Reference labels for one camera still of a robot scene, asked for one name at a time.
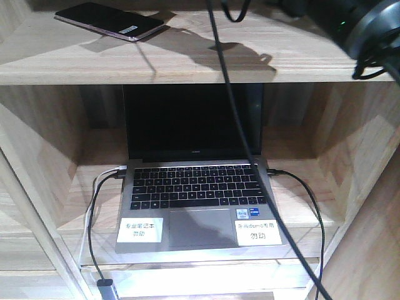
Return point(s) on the black foldable phone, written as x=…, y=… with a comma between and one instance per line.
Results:
x=110, y=21

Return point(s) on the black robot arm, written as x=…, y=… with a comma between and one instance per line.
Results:
x=359, y=28

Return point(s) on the grey laptop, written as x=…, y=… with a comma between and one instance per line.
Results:
x=187, y=164

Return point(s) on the white label right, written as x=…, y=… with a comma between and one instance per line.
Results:
x=257, y=232

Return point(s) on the white label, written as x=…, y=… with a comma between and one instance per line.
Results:
x=257, y=232
x=140, y=230

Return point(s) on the white label left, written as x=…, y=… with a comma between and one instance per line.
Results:
x=140, y=230

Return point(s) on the wooden shelf unit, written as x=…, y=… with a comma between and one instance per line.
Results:
x=347, y=149

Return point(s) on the grey usb hub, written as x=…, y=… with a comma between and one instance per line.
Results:
x=107, y=289

